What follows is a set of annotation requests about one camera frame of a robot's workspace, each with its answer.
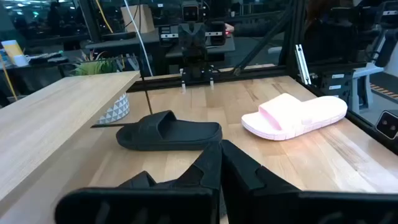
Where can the yellow white container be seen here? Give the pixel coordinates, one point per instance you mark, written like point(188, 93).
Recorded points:
point(12, 49)

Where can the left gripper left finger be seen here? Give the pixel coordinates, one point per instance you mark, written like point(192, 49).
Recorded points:
point(186, 202)

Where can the black controller box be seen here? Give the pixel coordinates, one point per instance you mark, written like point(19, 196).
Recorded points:
point(337, 84)

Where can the silver metal bracket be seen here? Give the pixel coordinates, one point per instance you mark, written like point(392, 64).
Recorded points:
point(302, 65)

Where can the black table-level camera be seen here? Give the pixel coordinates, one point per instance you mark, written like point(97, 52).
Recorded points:
point(387, 124)

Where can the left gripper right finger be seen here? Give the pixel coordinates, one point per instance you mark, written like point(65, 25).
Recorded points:
point(248, 199)

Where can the black aluminium table frame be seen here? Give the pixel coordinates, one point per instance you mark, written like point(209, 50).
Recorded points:
point(248, 73)

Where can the pink slide sandal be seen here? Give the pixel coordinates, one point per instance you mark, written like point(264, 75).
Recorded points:
point(295, 121)

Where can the black mat orange stripes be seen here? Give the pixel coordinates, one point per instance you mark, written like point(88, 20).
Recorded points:
point(384, 90)

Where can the person's hand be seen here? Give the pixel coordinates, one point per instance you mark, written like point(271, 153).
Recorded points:
point(229, 29)

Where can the black slide sandal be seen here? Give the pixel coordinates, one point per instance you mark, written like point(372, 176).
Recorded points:
point(174, 137)

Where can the white mug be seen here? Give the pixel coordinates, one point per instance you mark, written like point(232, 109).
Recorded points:
point(21, 60)

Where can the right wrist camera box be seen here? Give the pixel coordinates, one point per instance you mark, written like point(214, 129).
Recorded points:
point(190, 12)

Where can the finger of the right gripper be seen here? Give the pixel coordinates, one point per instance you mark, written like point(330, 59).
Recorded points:
point(199, 37)
point(185, 37)

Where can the wooden shelf black metal legs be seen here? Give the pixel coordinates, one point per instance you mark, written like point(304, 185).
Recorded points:
point(62, 109)

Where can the brown cardboard box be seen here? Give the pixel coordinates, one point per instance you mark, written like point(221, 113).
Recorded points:
point(136, 20)

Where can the black background robot arm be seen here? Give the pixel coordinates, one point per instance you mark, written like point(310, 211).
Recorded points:
point(390, 28)

